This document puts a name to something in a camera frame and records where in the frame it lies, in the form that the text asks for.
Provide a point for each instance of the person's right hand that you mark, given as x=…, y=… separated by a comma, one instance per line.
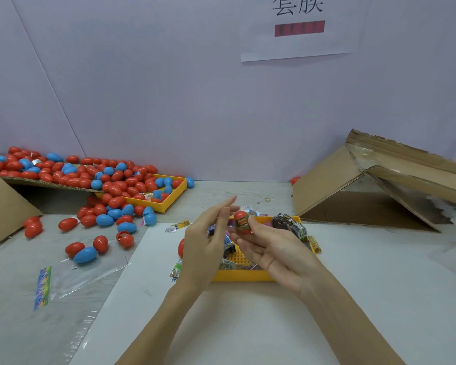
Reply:
x=285, y=258

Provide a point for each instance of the person's left hand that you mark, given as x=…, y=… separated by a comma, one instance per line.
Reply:
x=201, y=254

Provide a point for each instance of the yellow label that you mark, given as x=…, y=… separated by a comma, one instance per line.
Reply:
x=314, y=244

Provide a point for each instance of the single red plastic egg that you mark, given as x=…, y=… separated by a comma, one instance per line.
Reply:
x=242, y=221

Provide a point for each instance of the pile of plastic eggs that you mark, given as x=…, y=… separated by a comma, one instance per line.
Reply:
x=99, y=178

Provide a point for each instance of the person's left forearm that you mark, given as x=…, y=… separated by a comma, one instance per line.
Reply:
x=159, y=327

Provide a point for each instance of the yellow plastic tray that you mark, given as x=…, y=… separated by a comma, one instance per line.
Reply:
x=243, y=276

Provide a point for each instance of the yellow tray under eggs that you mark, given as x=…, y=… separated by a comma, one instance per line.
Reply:
x=173, y=197

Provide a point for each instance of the torn flattened cardboard box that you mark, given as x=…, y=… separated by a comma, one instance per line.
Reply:
x=327, y=182

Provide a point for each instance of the clear bag with coloured label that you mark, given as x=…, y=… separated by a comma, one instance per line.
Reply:
x=76, y=281

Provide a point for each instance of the white crumpled plastic scraps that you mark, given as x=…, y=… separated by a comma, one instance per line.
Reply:
x=450, y=213

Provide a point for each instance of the brown cardboard sheet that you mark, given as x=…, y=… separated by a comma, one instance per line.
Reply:
x=45, y=184

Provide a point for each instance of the tall brown cardboard box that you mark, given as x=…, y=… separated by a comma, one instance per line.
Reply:
x=4, y=213

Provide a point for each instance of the white paper sign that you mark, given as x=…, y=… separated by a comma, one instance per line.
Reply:
x=304, y=45

